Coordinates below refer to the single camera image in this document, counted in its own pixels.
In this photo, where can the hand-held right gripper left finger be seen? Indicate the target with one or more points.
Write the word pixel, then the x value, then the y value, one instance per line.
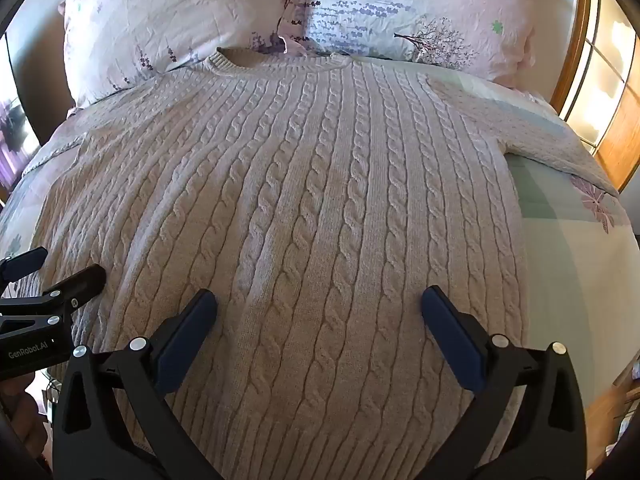
pixel 186 337

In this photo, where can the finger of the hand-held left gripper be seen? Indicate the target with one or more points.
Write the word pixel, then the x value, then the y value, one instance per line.
pixel 82 282
pixel 26 264

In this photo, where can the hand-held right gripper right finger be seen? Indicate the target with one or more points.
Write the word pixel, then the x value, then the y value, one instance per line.
pixel 454 339

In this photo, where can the person's left hand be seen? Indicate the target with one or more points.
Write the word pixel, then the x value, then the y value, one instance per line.
pixel 22 410

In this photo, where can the purple curtain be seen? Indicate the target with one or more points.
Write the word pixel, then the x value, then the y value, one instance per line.
pixel 9 160

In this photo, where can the floral patchwork bed sheet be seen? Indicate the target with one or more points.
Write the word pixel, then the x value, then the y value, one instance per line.
pixel 565 240

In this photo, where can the wooden furniture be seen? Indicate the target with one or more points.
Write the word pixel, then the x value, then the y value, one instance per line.
pixel 607 405

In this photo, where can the pink wrinkled pillow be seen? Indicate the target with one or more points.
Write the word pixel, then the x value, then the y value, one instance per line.
pixel 170 15

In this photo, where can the lavender print pillow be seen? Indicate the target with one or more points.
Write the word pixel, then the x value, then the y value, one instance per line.
pixel 410 5

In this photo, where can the wooden window frame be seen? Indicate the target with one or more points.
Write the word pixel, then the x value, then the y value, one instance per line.
pixel 607 125

